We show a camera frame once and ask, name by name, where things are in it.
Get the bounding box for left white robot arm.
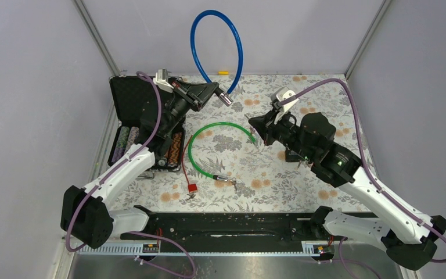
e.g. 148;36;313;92
60;79;222;252

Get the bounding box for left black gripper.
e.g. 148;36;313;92
162;79;220;135

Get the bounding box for padlock keys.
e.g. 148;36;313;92
297;161;312;169

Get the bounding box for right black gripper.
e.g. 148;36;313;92
248;106;315;162

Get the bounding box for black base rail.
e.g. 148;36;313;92
143;212;341;255

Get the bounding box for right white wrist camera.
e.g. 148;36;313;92
271;87;298;113

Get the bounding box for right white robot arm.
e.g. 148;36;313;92
249;110;446;270

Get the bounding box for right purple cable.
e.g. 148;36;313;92
280;78;446;279

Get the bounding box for green cable lock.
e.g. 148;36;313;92
186;121;257;186

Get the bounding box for blue cable lock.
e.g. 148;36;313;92
189;9;244;106

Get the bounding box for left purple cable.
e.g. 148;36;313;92
65;71;197;279

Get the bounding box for red cable lock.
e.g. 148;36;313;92
181;135;198;199

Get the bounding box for purple cable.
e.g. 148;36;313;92
65;71;197;279
280;78;446;279

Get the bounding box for floral table mat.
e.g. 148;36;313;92
111;74;366;212

